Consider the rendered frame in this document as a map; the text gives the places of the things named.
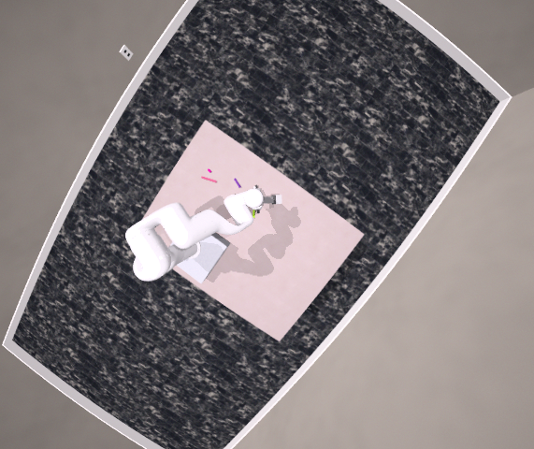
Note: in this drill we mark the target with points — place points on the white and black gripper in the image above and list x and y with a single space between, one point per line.
259 208

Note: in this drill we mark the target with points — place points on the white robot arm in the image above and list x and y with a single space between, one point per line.
186 231

